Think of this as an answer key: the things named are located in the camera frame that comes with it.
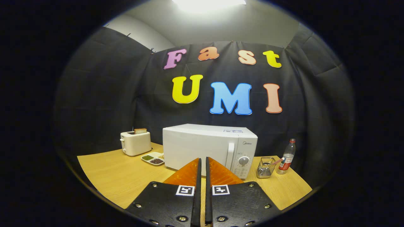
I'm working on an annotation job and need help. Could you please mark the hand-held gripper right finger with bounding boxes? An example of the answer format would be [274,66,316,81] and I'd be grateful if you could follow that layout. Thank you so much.
[205,157,281,227]

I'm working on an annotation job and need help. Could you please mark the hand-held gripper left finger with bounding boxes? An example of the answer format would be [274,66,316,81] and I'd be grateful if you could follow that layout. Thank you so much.
[125,158,202,227]

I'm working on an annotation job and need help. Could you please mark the white toaster oven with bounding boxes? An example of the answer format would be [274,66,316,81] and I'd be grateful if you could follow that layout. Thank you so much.
[163,124,258,179]

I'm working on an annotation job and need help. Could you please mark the cream pop-up toaster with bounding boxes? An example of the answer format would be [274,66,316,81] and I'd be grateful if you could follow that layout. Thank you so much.
[120,131,152,156]

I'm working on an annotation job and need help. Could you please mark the white divided snack plate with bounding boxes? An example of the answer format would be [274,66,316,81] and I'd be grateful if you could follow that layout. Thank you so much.
[141,152,164,166]

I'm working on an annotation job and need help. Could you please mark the clear plastic water bottle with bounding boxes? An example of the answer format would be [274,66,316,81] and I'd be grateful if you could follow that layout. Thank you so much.
[276,138,296,175]

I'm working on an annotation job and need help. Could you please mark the black backdrop cloth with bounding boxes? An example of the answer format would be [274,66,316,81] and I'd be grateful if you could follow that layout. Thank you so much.
[54,24,355,189]

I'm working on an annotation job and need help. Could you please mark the metal wire basket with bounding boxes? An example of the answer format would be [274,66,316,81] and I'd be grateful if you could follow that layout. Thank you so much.
[256,157,277,179]

